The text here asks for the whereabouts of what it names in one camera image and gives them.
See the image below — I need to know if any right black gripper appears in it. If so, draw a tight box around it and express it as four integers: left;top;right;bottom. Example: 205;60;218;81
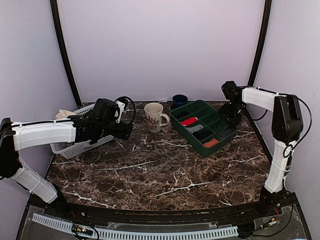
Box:
217;100;243;128

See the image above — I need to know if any navy underwear white waistband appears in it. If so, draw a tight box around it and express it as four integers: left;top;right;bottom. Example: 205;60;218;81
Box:
217;128;235;138

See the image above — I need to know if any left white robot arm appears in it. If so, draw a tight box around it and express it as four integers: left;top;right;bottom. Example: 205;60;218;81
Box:
0;116;133;218

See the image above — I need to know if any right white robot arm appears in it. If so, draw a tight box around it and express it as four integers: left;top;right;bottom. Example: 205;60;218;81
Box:
218;81;304;194

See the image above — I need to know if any green divided organizer tray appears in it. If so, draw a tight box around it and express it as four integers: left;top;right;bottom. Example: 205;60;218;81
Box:
170;100;238;157

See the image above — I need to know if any cream cloth in basket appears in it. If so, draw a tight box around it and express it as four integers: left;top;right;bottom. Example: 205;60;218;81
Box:
54;109;77;120

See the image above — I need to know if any white plastic laundry basket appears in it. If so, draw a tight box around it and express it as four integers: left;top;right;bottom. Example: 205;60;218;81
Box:
50;104;114;159

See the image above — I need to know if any black rolled sock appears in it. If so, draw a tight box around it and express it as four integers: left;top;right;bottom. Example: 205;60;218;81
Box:
192;130;213;141

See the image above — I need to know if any orange rolled sock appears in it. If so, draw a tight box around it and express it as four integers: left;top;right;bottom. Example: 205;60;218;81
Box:
203;138;219;148

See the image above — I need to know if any red rolled sock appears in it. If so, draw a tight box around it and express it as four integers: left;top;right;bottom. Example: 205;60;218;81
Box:
180;116;198;127

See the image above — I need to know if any grey patterned rolled sock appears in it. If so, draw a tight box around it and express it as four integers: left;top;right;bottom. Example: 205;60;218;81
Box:
186;124;204;134

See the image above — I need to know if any dark blue mug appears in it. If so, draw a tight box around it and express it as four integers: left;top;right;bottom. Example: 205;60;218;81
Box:
170;94;188;110

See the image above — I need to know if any cream floral mug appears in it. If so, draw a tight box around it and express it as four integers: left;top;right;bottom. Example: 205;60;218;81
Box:
144;102;170;133

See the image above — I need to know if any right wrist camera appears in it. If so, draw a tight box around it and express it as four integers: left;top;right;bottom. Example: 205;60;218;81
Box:
221;80;240;101

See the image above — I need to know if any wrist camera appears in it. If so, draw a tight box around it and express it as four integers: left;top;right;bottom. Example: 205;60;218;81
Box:
221;80;240;101
92;98;120;122

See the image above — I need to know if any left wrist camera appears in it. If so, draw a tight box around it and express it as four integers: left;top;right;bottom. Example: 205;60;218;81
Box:
92;98;120;122

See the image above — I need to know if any black front rail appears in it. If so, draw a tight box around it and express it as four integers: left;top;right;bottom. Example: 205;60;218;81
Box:
83;206;245;223

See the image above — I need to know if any right black frame post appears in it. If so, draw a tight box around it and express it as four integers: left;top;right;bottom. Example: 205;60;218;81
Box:
247;0;272;87

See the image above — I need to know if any black frame post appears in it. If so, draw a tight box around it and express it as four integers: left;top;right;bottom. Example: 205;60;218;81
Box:
49;0;82;107
247;0;272;87

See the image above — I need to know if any white slotted cable duct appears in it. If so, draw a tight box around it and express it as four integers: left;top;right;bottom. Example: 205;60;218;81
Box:
31;213;239;240

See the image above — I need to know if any left black frame post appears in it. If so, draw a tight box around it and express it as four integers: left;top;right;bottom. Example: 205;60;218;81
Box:
49;0;82;107

